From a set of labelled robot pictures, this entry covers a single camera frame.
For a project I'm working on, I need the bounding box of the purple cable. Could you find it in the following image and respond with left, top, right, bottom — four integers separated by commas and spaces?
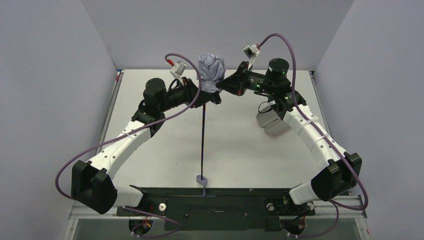
54, 52, 204, 239
257, 33, 369, 239

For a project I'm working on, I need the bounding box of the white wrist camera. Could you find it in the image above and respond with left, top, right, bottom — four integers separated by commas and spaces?
169, 61, 187, 83
243, 44, 260, 71

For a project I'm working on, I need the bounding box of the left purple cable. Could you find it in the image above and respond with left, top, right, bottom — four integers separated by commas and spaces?
54, 52, 204, 239

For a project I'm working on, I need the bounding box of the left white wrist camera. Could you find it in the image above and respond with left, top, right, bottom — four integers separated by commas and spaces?
169, 61, 187, 83

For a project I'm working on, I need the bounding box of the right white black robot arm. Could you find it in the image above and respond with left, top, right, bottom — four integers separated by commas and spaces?
216, 58, 362, 205

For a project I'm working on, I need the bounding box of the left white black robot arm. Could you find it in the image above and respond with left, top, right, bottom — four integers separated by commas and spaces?
71, 77, 223, 214

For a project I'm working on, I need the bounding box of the pink umbrella case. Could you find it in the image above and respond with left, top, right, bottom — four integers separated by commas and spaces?
256, 101, 290, 137

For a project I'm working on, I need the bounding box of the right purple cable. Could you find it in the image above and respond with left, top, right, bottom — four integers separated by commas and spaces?
257, 33, 369, 239

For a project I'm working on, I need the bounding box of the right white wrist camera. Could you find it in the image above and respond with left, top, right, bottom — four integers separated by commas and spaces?
243, 44, 260, 71

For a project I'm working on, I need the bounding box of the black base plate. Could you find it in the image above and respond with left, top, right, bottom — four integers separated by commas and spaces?
116, 187, 315, 232

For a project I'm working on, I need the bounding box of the lilac folding umbrella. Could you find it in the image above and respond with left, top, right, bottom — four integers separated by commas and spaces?
196, 53, 225, 197

